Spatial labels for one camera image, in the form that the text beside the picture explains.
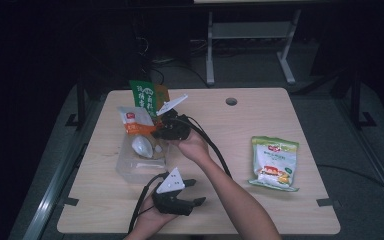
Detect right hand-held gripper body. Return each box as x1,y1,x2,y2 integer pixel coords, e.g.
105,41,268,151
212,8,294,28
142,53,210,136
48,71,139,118
151,93,193,141

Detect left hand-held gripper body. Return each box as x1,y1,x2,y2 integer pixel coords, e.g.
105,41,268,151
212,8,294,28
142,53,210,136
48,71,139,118
151,167,195,216

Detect orange meat snack packet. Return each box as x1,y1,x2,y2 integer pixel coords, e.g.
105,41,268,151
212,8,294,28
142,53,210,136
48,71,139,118
154,84,171,108

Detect white glossy packet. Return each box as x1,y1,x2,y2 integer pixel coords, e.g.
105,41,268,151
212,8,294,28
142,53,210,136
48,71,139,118
131,134,155,159

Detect white and orange snack packet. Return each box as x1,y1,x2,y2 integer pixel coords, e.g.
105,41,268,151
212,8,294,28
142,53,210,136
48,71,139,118
116,105,158,136

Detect clear plastic container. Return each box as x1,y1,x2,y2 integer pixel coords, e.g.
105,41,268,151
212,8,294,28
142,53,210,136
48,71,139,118
114,132,170,184

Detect green and white snack packet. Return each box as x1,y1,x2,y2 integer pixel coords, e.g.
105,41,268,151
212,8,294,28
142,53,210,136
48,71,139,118
247,135,301,193

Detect person's right hand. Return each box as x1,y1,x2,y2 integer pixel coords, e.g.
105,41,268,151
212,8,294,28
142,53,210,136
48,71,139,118
167,128,212,165

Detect person's left hand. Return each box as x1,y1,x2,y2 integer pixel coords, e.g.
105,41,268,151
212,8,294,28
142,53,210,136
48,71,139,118
129,194,178,240

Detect black metal stand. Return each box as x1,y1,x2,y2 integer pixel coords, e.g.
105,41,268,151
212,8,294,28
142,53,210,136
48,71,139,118
348,64,378,130
64,78,88,131

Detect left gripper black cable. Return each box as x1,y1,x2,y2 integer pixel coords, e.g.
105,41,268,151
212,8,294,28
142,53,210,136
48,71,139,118
127,171,168,234

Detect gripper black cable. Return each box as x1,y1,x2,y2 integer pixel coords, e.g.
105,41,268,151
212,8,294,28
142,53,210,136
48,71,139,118
127,171,168,234
176,114,233,179

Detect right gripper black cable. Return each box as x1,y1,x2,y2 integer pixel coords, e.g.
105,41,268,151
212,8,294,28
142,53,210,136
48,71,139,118
176,114,233,179

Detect white metal desk frame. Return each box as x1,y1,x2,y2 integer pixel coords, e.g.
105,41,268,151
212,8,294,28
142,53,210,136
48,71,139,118
193,0,302,87

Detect black table bracket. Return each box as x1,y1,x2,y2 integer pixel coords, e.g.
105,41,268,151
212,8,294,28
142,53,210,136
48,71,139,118
62,196,80,207
315,197,342,209

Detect grey metal rail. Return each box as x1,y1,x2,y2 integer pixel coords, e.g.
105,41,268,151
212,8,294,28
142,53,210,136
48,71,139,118
21,99,106,240

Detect black floor cable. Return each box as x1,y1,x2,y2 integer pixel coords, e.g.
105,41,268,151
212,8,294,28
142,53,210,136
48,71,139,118
316,163,384,202

